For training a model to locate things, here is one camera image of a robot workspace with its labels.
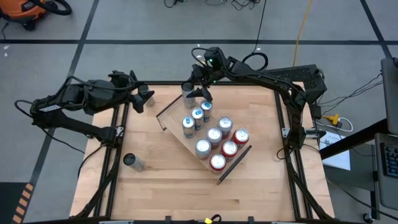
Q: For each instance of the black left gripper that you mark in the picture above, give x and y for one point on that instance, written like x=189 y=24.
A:
x=127 y=91

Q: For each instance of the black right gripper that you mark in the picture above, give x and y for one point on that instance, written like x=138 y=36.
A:
x=211 y=77

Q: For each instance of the white Celsius slim can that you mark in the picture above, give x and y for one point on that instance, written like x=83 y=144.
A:
x=130 y=159
x=146 y=95
x=188 y=104

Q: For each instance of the silver blue slim can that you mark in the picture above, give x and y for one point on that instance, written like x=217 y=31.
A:
x=206 y=105
x=197 y=113
x=187 y=122

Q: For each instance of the wooden shelf with black legs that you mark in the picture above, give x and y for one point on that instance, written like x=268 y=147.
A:
x=174 y=118

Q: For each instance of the silver red Spindrift can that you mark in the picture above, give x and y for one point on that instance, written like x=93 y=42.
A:
x=214 y=133
x=202 y=146
x=224 y=123

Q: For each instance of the red Fanta can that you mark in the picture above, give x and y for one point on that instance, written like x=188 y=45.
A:
x=217 y=161
x=229 y=148
x=241 y=137

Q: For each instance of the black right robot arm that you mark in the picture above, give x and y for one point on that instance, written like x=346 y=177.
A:
x=267 y=79

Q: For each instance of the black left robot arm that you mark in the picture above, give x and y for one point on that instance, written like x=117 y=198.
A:
x=62 y=121

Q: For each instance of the black perforated control box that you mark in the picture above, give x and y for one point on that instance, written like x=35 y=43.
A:
x=301 y=77

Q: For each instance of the black table edge clip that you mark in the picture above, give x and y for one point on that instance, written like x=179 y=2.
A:
x=168 y=218

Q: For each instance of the yellow power plug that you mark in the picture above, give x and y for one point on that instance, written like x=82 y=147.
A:
x=333 y=119

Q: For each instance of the orange shop vacuum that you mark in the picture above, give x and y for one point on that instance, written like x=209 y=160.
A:
x=21 y=9

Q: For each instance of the white paper sheet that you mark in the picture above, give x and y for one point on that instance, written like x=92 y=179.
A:
x=337 y=158

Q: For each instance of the black diagonal beam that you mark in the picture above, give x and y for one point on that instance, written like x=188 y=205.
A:
x=357 y=138

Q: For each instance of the black mat with orange stripes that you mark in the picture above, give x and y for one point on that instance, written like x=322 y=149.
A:
x=9 y=205

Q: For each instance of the black caster wheel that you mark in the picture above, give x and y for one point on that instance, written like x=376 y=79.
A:
x=367 y=216

